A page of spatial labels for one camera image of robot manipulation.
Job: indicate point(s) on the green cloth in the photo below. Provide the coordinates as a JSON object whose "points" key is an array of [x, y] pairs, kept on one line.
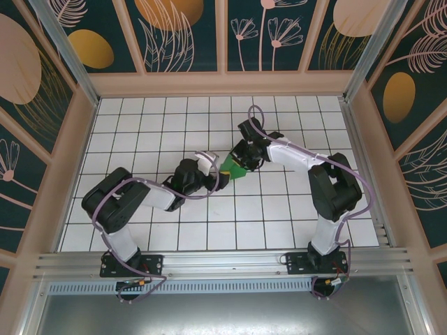
{"points": [[235, 173]]}

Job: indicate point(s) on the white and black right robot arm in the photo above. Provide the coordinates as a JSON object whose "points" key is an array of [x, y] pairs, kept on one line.
{"points": [[290, 153]]}

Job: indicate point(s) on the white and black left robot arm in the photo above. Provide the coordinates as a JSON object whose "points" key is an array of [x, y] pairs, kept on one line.
{"points": [[159, 195]]}

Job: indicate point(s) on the grey metal sheet panel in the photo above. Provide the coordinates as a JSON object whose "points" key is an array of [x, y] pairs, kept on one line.
{"points": [[223, 315]]}

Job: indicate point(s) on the small circuit board with connector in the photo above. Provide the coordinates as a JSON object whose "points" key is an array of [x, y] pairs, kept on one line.
{"points": [[134, 283], [337, 282]]}

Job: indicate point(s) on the long aluminium mounting rail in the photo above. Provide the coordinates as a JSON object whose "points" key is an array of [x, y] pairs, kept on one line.
{"points": [[223, 261]]}

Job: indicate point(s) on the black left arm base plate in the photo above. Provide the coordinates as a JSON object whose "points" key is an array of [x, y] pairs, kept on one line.
{"points": [[153, 263]]}

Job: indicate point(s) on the aluminium side rail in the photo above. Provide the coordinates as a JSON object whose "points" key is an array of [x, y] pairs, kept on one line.
{"points": [[358, 139]]}

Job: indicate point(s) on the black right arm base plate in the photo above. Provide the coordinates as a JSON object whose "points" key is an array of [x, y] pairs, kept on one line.
{"points": [[297, 263]]}

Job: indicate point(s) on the aluminium corner post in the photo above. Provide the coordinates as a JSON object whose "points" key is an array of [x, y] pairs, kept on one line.
{"points": [[374, 45], [63, 45]]}

